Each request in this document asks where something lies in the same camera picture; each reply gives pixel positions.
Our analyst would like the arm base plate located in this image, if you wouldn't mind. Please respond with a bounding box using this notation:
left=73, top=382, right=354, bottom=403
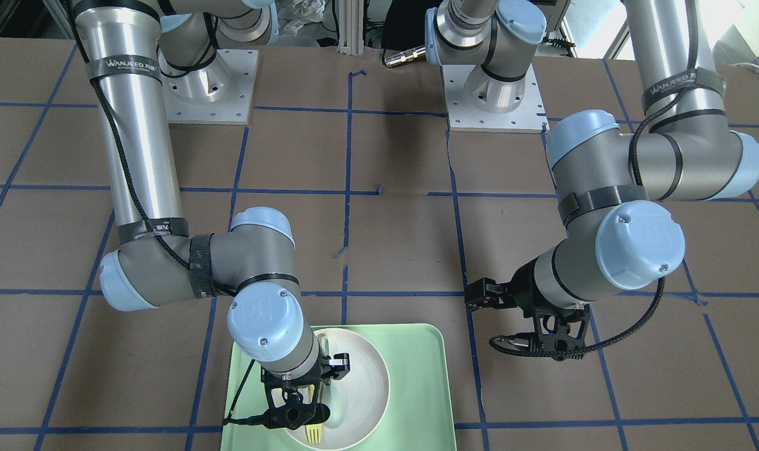
left=162, top=49, right=259, bottom=125
left=442, top=64, right=549, bottom=133

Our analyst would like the yellow plastic fork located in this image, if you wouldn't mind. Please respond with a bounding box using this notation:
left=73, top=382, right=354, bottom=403
left=305, top=385, right=322, bottom=445

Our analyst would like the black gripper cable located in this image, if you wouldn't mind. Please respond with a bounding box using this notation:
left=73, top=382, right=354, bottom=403
left=489, top=276, right=666, bottom=359

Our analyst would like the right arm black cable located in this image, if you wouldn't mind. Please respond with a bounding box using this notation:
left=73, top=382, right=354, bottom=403
left=72, top=13, right=254, bottom=427

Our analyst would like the white round plate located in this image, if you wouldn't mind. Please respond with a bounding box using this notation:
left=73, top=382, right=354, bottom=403
left=285, top=328, right=390, bottom=450

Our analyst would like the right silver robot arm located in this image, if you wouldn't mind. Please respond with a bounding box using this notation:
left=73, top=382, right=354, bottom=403
left=64, top=1, right=348, bottom=386

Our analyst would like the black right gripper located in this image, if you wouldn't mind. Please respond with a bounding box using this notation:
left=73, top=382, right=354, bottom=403
left=261, top=351, right=350, bottom=392

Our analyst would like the pale green spoon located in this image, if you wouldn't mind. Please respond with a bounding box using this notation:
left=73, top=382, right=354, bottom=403
left=317, top=334, right=345, bottom=429

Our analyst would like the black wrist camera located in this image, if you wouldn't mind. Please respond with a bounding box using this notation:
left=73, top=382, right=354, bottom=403
left=263, top=383, right=331, bottom=430
left=529, top=303, right=590, bottom=361

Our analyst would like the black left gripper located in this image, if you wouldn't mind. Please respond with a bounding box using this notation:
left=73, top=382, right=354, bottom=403
left=466, top=259, right=562, bottom=319

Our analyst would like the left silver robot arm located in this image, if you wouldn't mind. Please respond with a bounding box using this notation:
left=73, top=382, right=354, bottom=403
left=464, top=1, right=759, bottom=317

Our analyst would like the mint green tray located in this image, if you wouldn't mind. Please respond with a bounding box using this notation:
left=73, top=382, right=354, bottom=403
left=221, top=323, right=456, bottom=450

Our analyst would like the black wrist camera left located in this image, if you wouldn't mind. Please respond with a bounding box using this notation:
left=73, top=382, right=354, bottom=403
left=529, top=303, right=590, bottom=361

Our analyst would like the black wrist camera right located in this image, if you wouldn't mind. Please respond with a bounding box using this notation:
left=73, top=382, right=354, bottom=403
left=263, top=383, right=331, bottom=430

